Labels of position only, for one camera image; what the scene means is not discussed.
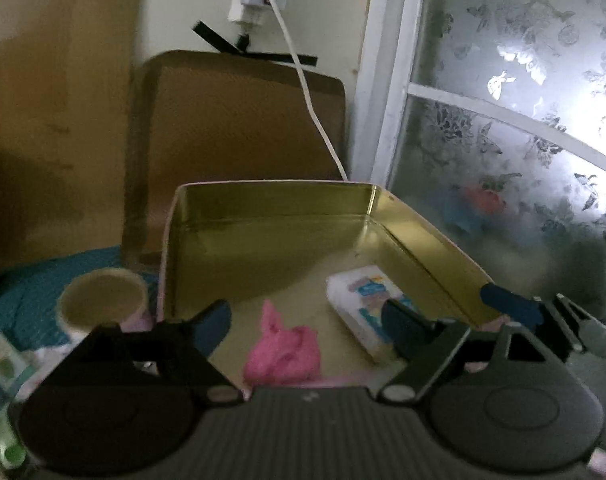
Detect teal packet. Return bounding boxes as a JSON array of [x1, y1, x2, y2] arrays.
[[0, 332, 36, 408]]

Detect green cloth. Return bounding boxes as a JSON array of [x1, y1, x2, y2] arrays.
[[0, 404, 27, 470]]

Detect white charger cable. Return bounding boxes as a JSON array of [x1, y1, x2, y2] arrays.
[[259, 0, 351, 182]]

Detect frosted glass window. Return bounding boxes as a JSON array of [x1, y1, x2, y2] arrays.
[[349, 0, 606, 323]]

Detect pink knitted toy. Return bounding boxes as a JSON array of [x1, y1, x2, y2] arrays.
[[242, 300, 321, 388]]

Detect small white wipes pack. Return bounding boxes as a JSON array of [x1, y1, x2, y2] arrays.
[[326, 266, 418, 364]]

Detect round paper cup container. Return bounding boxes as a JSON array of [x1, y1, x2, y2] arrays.
[[56, 268, 153, 341]]

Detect pink tin box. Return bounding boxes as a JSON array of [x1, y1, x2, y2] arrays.
[[158, 180, 497, 384]]

